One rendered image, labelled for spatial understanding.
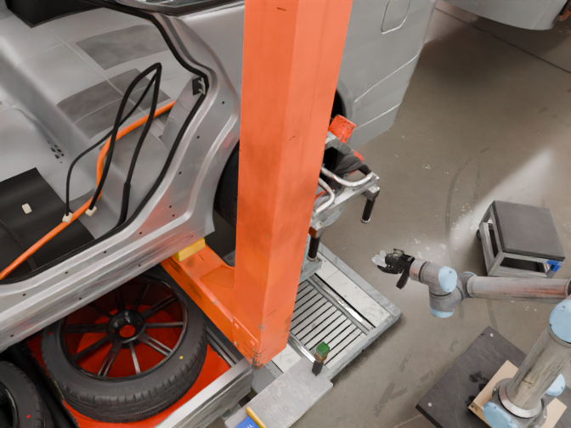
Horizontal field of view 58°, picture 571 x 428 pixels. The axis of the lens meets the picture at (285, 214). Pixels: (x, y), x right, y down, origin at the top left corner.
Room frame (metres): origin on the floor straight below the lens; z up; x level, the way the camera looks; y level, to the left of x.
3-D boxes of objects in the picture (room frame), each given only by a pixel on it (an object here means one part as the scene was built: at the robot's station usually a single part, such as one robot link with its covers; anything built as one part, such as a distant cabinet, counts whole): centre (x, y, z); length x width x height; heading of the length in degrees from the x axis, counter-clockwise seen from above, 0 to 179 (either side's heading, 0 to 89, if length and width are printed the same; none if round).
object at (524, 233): (2.13, -1.41, 0.17); 0.43 x 0.36 x 0.34; 179
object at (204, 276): (1.27, 0.29, 0.69); 0.52 x 0.17 x 0.35; 49
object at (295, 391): (0.85, -0.08, 0.44); 0.43 x 0.17 x 0.03; 139
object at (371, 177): (1.63, -0.23, 1.03); 0.19 x 0.18 x 0.11; 49
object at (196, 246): (1.38, 0.42, 0.71); 0.14 x 0.14 x 0.05; 49
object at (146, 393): (1.07, 0.59, 0.39); 0.66 x 0.66 x 0.24
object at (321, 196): (1.59, -0.12, 0.85); 0.21 x 0.14 x 0.14; 49
